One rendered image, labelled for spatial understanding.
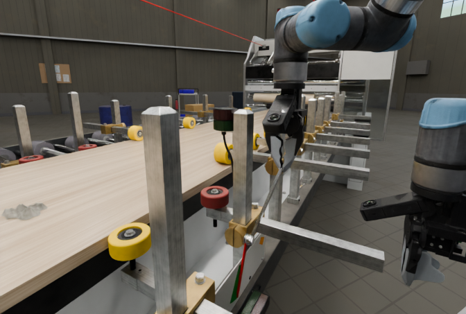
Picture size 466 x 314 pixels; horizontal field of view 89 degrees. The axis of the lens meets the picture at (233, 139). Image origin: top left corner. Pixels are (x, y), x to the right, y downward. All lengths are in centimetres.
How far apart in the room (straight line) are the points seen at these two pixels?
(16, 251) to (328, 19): 68
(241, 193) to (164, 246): 25
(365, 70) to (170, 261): 281
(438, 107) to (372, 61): 252
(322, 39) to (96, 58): 1223
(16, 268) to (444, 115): 74
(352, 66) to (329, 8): 257
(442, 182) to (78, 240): 66
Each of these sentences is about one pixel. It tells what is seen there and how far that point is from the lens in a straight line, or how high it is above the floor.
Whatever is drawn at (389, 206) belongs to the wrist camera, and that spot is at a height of 98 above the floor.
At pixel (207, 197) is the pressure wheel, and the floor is 90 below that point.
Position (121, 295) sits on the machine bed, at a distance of 70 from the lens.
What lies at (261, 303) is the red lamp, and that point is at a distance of 68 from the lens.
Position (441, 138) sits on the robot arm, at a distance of 51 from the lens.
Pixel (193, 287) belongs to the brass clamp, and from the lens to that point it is 53.
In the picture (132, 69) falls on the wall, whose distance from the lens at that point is 1253.
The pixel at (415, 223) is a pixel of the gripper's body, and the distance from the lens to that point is 56.
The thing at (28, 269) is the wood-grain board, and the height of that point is 90.
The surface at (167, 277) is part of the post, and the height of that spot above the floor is 92.
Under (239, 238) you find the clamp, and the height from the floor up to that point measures 85.
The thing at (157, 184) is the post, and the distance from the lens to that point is 35.
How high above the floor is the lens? 120
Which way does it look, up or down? 13 degrees down
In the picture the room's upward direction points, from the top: straight up
